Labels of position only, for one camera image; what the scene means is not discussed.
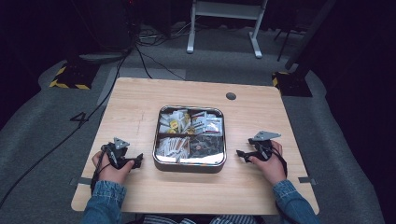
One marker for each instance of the pile of yellow label packets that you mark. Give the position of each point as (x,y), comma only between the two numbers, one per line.
(174,123)

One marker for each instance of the black thin tripod leg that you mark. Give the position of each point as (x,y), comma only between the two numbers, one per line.
(285,45)

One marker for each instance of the dark slanted stand pole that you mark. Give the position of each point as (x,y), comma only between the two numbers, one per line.
(311,31)

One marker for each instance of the grey flat floor plate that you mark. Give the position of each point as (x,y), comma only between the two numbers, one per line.
(102,57)

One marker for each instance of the person's striped clothing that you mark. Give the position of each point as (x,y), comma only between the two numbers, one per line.
(199,220)

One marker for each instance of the person's left hand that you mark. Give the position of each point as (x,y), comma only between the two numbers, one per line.
(109,174)

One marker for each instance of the black yellow striped stand base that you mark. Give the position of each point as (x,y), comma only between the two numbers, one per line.
(73,76)
(292,84)

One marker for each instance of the white metal stand frame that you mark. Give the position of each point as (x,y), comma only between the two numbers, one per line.
(224,11)

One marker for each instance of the person's right hand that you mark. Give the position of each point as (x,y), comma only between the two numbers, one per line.
(272,169)

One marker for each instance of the grey table edge bracket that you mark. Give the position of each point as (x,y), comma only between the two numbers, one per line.
(306,180)
(81,181)

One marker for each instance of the pile of white silver packets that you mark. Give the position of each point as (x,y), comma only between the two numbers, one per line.
(207,124)

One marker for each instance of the pile of dark packets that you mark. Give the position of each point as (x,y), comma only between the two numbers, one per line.
(207,145)

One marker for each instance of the clear plastic box lid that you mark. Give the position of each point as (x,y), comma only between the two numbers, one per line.
(193,160)

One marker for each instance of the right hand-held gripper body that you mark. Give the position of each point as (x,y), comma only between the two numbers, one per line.
(264,147)

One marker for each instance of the dark brown compartment box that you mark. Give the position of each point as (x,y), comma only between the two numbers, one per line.
(190,168)

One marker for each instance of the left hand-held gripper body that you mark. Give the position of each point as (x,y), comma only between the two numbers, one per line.
(117,154)

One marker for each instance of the pile of white brown sticks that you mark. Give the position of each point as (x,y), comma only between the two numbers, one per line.
(172,147)

